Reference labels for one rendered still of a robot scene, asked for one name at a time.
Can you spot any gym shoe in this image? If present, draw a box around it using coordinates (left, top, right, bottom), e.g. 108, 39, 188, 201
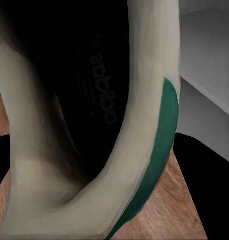
0, 0, 181, 240

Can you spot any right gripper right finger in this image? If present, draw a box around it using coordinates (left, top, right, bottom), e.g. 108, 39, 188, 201
173, 133, 229, 240

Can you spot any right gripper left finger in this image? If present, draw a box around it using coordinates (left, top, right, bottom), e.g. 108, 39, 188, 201
0, 134, 10, 185

